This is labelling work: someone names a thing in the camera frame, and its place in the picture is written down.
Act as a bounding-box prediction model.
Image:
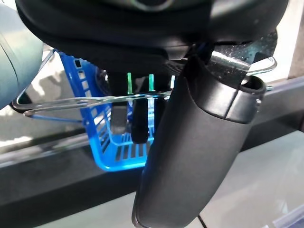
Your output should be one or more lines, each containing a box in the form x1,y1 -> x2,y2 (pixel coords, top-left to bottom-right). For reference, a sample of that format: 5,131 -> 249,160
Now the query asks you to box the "dark robot left hand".
14,0 -> 285,228

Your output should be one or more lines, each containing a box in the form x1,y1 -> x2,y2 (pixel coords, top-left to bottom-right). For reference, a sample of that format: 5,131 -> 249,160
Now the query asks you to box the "blue plastic shopping basket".
11,48 -> 278,172

